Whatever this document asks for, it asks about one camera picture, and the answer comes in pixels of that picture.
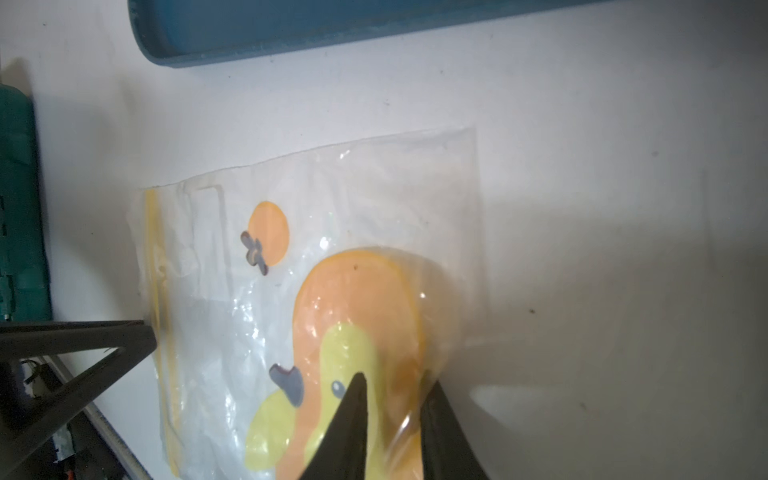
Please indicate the teal tray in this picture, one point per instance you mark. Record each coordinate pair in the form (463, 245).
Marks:
(180, 34)

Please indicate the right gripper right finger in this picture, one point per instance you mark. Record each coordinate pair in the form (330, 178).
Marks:
(446, 452)

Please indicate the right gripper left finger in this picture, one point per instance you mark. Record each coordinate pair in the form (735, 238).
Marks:
(342, 453)

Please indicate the clear zip bag yellow strip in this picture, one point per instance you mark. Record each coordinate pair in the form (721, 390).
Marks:
(270, 286)

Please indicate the green box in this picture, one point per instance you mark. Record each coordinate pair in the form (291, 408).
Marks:
(25, 282)

